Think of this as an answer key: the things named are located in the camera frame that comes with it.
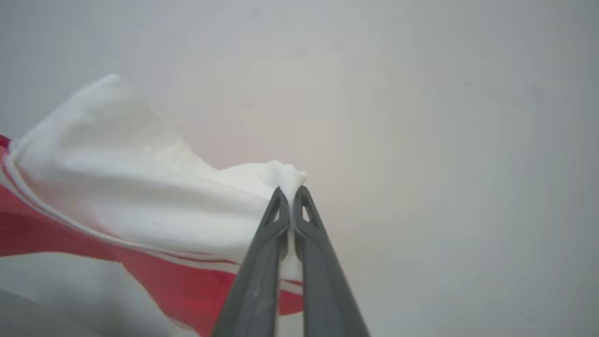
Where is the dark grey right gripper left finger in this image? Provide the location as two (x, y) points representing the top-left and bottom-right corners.
(212, 187), (290, 337)

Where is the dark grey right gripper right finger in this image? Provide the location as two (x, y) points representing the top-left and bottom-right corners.
(294, 186), (371, 337)

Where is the red white basketball jersey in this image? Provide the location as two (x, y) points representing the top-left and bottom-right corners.
(0, 74), (308, 337)

